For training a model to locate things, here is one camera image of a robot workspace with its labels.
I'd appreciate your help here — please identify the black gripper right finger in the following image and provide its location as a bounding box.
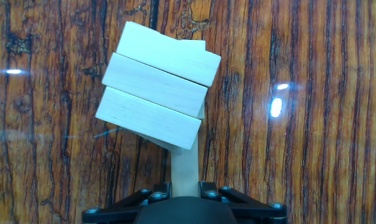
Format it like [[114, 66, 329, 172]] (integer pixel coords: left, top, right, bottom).
[[198, 180, 288, 224]]

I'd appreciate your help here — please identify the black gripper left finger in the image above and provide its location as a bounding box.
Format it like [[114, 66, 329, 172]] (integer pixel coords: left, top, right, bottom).
[[81, 181, 173, 224]]

